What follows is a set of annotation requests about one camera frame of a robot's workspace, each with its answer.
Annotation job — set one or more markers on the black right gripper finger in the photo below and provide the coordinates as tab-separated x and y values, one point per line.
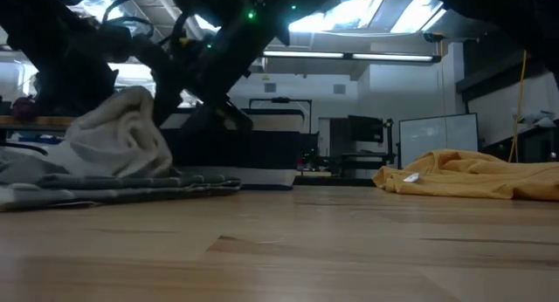
168	97
231	114

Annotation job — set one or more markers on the white waffle towel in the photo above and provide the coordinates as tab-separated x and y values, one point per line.
113	140

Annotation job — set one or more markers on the grey checked towel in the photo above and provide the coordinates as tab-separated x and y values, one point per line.
131	190

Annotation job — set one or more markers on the orange towel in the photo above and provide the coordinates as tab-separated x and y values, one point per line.
480	180

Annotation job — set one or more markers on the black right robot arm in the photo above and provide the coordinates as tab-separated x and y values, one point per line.
271	18

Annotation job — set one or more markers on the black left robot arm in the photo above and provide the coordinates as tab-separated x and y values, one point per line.
35	27

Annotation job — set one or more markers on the black tube stand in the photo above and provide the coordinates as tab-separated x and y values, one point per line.
279	100

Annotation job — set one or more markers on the wooden workbench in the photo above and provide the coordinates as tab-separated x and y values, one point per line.
43	121

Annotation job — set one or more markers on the navy blue fabric basket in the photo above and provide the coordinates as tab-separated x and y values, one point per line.
271	158

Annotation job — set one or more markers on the dark maroon bag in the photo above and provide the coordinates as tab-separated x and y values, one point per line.
24	107

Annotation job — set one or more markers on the ceiling light strip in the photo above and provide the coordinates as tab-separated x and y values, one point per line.
305	54

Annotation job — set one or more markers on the black monitor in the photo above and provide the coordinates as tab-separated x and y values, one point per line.
367	129

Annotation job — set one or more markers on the black monitor desk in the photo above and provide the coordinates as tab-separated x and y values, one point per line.
367	160

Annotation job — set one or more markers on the white board panel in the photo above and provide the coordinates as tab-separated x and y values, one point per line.
436	136

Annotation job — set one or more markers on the dark grey side table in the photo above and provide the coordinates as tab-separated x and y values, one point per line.
537	140

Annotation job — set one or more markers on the black aluminium table frame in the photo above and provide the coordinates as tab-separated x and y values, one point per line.
332	181

